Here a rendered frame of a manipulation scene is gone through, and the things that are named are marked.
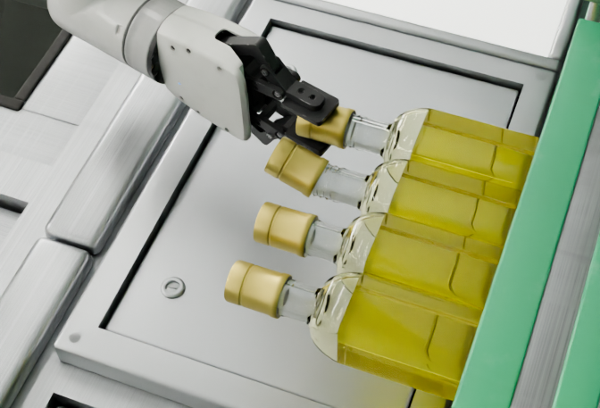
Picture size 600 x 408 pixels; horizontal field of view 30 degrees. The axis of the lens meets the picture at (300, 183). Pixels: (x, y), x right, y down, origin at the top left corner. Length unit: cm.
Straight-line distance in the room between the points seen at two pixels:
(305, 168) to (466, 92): 30
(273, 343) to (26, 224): 29
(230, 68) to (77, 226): 24
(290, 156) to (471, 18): 39
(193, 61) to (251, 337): 25
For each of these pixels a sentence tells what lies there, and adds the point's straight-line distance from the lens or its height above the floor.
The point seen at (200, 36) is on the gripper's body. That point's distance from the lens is 97.
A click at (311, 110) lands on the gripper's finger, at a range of 95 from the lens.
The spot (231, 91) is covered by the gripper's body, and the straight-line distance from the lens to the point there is 97.
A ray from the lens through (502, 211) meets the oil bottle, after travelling 89.
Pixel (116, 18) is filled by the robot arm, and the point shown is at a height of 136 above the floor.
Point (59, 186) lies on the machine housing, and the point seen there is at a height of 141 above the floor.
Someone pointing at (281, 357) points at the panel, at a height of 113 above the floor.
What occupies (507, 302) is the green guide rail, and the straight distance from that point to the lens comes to 71.
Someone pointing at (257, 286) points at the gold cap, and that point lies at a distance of 85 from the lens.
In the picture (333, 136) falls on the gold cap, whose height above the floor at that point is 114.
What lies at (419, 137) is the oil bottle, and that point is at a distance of 92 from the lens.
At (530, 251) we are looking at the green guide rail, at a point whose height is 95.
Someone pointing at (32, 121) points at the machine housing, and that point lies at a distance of 123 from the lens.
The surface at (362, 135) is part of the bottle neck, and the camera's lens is 95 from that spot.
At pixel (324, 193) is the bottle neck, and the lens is 92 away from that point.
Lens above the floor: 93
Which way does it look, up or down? 13 degrees up
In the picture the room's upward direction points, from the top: 74 degrees counter-clockwise
